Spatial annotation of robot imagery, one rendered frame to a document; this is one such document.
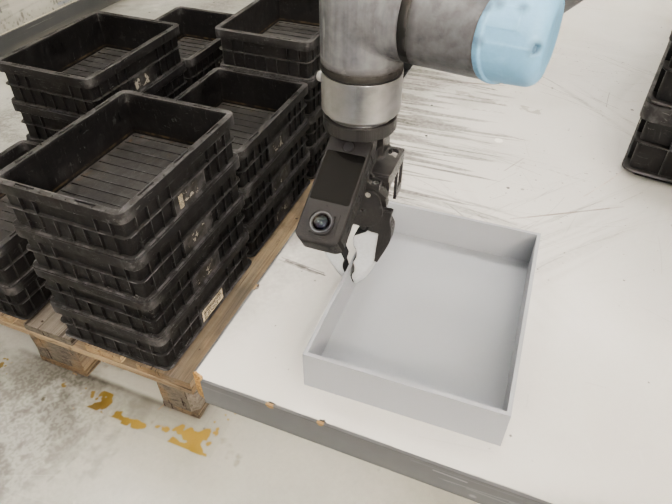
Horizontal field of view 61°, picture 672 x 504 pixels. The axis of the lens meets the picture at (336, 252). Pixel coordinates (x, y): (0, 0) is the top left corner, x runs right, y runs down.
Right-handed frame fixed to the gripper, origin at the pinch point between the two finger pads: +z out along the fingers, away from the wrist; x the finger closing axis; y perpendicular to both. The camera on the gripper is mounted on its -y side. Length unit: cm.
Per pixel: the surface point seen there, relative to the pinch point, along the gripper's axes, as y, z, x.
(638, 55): 88, 3, -34
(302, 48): 94, 16, 46
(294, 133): 84, 35, 45
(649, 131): 39, -4, -32
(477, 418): -13.5, 0.0, -17.1
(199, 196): 36, 25, 46
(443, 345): -3.8, 2.9, -12.2
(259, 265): 54, 59, 43
